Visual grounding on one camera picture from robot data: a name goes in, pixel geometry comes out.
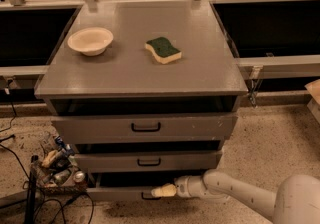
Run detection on black stand post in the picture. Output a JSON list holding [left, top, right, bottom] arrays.
[[24, 155, 38, 224]]

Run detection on grey bottom drawer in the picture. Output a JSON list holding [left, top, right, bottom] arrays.
[[87, 172, 174, 201]]

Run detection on wooden box at right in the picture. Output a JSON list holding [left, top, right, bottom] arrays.
[[305, 79, 320, 124]]

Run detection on grey middle drawer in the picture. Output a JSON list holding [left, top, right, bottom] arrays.
[[75, 151, 222, 173]]

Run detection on grey drawer cabinet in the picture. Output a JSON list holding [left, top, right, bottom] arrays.
[[34, 0, 249, 197]]

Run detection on white bowl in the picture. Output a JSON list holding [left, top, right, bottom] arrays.
[[67, 27, 114, 56]]

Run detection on grey top drawer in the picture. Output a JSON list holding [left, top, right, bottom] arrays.
[[52, 113, 237, 144]]

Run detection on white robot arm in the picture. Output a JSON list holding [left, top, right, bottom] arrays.
[[151, 169, 320, 224]]

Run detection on green yellow sponge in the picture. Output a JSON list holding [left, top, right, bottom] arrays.
[[145, 37, 182, 64]]

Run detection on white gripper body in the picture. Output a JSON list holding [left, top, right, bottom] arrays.
[[174, 176, 204, 198]]

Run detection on grey drawer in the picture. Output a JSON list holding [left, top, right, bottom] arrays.
[[75, 151, 222, 173], [52, 113, 237, 144], [87, 172, 174, 201]]

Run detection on metal frame rail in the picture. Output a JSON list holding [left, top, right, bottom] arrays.
[[0, 0, 320, 82]]

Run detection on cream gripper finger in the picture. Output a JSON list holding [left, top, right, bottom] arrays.
[[151, 183, 177, 198]]

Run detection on tray of cans and clutter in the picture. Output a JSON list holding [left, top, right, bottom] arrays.
[[31, 132, 88, 195]]

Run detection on black floor cables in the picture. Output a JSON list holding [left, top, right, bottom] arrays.
[[0, 101, 96, 224]]

